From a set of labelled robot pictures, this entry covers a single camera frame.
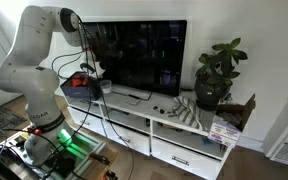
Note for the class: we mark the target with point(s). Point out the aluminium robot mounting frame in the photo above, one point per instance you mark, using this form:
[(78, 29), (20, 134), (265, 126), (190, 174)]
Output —
[(84, 146)]

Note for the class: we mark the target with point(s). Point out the white printed package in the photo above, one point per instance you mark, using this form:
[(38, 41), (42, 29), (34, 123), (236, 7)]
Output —
[(224, 131)]

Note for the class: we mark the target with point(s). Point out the black flat screen TV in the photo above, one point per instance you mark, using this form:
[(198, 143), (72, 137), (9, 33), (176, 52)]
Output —
[(140, 56)]

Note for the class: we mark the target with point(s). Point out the dark round plant pot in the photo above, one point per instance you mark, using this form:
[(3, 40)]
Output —
[(212, 95)]

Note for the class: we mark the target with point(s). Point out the white TV stand cabinet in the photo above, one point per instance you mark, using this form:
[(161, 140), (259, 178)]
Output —
[(144, 111)]

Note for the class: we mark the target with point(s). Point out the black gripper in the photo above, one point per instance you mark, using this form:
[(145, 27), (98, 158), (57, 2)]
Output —
[(88, 69)]

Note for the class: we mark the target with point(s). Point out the brown cardboard box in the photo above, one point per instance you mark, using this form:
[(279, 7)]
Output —
[(239, 113)]

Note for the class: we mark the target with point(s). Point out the dark blue box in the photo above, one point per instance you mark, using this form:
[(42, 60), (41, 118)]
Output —
[(84, 91)]

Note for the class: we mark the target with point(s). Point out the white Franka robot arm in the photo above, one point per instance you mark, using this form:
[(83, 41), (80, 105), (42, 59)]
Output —
[(34, 76)]

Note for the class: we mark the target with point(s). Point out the blue white striped cloth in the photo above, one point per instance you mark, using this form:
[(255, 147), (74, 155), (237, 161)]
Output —
[(187, 113)]

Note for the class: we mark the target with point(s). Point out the small black knob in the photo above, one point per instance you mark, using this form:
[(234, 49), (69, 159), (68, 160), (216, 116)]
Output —
[(155, 107)]

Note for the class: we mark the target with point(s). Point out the dark patterned rug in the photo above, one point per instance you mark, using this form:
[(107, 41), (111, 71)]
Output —
[(0, 118)]

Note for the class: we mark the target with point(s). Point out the black orange clamp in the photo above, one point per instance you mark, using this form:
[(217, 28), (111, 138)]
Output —
[(100, 159)]

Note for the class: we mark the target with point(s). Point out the grey TV base plate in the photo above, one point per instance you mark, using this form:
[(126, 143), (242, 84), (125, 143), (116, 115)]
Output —
[(130, 90)]

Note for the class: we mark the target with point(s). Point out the green leafy plant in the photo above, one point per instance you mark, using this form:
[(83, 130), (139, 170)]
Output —
[(222, 63)]

